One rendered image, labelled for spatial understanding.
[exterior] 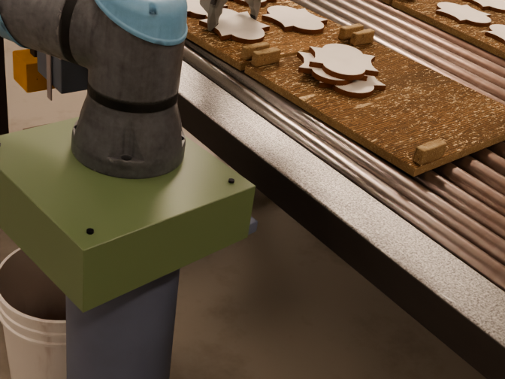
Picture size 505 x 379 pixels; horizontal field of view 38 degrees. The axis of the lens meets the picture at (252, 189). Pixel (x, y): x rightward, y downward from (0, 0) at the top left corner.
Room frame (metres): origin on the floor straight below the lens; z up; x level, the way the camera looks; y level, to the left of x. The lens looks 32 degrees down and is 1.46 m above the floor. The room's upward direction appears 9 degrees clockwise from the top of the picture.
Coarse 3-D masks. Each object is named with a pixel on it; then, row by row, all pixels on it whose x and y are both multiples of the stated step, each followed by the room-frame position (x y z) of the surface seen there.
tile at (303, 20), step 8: (272, 8) 1.56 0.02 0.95; (280, 8) 1.57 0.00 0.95; (288, 8) 1.58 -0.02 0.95; (304, 8) 1.60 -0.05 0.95; (264, 16) 1.51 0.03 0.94; (272, 16) 1.51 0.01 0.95; (280, 16) 1.52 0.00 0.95; (288, 16) 1.53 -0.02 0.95; (296, 16) 1.54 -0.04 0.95; (304, 16) 1.54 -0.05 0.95; (312, 16) 1.55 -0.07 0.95; (280, 24) 1.48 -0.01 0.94; (288, 24) 1.48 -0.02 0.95; (296, 24) 1.48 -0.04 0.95; (304, 24) 1.49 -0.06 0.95; (312, 24) 1.50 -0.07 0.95; (320, 24) 1.51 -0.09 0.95; (304, 32) 1.47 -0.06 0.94; (312, 32) 1.47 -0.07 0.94; (320, 32) 1.48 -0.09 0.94
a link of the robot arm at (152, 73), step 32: (96, 0) 0.80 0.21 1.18; (128, 0) 0.79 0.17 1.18; (160, 0) 0.82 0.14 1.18; (64, 32) 0.81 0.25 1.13; (96, 32) 0.80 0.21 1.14; (128, 32) 0.79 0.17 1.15; (160, 32) 0.80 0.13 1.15; (96, 64) 0.80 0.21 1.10; (128, 64) 0.79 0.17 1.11; (160, 64) 0.80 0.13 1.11; (128, 96) 0.79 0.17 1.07; (160, 96) 0.80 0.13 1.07
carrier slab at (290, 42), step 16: (288, 0) 1.67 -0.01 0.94; (320, 16) 1.59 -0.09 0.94; (192, 32) 1.37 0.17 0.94; (208, 32) 1.39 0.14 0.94; (272, 32) 1.44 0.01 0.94; (288, 32) 1.46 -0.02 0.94; (336, 32) 1.50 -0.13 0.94; (208, 48) 1.33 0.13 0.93; (224, 48) 1.32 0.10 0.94; (240, 48) 1.33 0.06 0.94; (288, 48) 1.37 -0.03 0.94; (304, 48) 1.38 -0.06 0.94; (240, 64) 1.26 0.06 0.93
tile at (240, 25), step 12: (228, 12) 1.47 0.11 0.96; (204, 24) 1.40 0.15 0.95; (228, 24) 1.41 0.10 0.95; (240, 24) 1.42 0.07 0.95; (252, 24) 1.43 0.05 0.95; (264, 24) 1.44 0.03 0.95; (228, 36) 1.36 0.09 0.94; (240, 36) 1.36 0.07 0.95; (252, 36) 1.37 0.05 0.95; (264, 36) 1.39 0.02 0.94
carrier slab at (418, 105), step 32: (288, 64) 1.29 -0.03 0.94; (384, 64) 1.36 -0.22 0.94; (416, 64) 1.39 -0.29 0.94; (288, 96) 1.16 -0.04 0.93; (320, 96) 1.16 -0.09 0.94; (384, 96) 1.21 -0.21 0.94; (416, 96) 1.23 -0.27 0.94; (448, 96) 1.25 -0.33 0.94; (480, 96) 1.28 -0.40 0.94; (352, 128) 1.06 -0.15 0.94; (384, 128) 1.08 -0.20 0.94; (416, 128) 1.10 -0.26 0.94; (448, 128) 1.12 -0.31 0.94; (480, 128) 1.14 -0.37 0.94; (448, 160) 1.02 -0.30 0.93
